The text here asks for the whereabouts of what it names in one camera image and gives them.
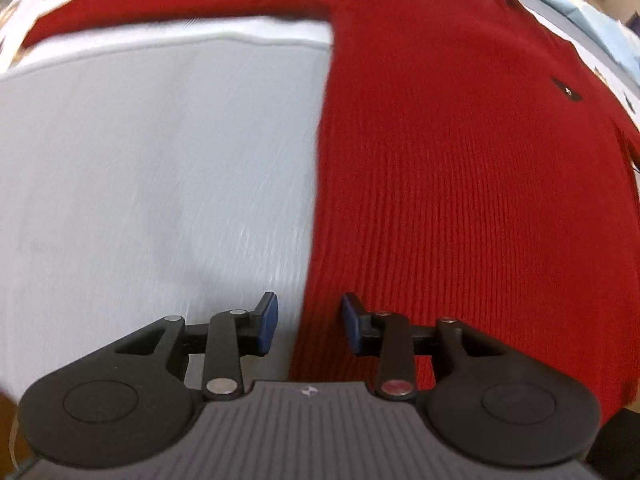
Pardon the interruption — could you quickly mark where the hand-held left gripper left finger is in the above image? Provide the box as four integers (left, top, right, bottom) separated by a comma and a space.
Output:
114, 291, 279, 402

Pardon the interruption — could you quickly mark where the light grey sheet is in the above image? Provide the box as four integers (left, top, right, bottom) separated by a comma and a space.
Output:
0, 16, 335, 401

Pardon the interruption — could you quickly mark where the red knitted sweater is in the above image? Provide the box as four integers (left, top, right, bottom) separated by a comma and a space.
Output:
22, 0, 640, 426

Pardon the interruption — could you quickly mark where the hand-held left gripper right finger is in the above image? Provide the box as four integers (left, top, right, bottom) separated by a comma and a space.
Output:
341, 292, 502, 402

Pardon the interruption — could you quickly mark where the dark cloth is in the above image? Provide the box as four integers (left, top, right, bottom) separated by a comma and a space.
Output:
582, 402, 640, 480

